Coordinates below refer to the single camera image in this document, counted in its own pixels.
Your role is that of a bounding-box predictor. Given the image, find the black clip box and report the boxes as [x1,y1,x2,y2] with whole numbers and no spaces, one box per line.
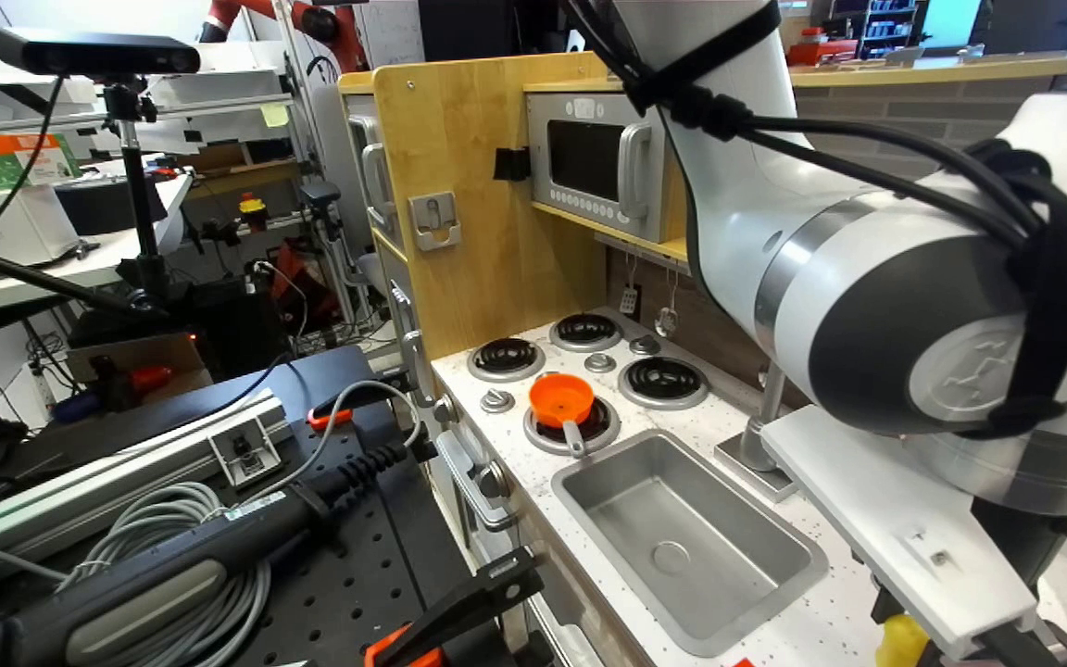
[492,144,535,184]

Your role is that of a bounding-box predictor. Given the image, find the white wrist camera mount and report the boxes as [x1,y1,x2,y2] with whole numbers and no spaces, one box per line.
[755,404,1042,659]

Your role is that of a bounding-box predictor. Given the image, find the hanging toy utensil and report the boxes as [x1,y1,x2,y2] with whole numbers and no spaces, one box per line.
[614,255,646,320]
[654,270,681,344]

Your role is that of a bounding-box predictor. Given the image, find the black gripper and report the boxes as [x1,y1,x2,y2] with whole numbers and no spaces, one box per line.
[976,495,1067,667]

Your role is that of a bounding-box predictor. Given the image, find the silver bar clamp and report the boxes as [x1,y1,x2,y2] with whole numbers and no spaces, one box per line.
[425,391,518,532]

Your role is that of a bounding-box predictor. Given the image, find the gray cable bundle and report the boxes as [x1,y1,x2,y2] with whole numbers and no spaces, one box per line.
[57,479,280,667]

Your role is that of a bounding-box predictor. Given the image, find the black clamp orange handle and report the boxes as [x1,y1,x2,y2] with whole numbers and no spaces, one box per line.
[307,396,410,453]

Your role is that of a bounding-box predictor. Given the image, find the aluminum extrusion rail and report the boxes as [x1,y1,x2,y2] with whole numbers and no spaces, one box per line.
[0,389,296,552]

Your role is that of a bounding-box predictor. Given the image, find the orange toy pot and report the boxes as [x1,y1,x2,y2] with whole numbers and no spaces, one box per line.
[525,370,601,464]

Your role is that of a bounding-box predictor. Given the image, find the black coil toy burner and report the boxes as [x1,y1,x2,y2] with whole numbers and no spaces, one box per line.
[466,335,549,385]
[523,391,623,459]
[549,309,625,356]
[618,356,713,410]

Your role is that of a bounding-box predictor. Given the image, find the metal latch plate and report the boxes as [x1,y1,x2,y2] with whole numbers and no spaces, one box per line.
[409,190,462,255]

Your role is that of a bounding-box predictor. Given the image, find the gray toy sink basin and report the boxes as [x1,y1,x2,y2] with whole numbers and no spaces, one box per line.
[554,425,829,659]

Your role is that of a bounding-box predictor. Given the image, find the black camera stand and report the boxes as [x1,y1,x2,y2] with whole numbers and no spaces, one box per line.
[0,69,178,320]

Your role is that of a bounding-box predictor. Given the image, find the silver toy faucet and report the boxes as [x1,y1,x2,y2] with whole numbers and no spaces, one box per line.
[716,368,802,499]

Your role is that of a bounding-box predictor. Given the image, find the black bar clamp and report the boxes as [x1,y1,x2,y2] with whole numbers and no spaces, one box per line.
[359,548,549,667]

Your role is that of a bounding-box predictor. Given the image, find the gray toy microwave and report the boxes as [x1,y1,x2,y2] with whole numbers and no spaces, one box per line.
[523,90,693,249]

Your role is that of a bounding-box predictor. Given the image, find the red object behind counter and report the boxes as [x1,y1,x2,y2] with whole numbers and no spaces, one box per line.
[788,22,862,69]

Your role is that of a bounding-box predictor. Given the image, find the white cable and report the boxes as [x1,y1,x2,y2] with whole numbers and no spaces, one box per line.
[271,378,429,499]

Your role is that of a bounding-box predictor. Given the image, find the metal corner bracket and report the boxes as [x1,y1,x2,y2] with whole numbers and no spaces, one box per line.
[209,417,286,488]

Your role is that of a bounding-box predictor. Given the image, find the small yellow toy object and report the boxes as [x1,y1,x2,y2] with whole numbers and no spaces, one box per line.
[875,612,933,667]

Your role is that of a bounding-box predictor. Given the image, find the black stereo camera bar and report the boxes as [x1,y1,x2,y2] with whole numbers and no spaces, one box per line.
[0,24,205,78]

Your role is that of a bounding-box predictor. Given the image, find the cardboard box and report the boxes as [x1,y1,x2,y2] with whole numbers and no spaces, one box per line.
[68,331,212,415]

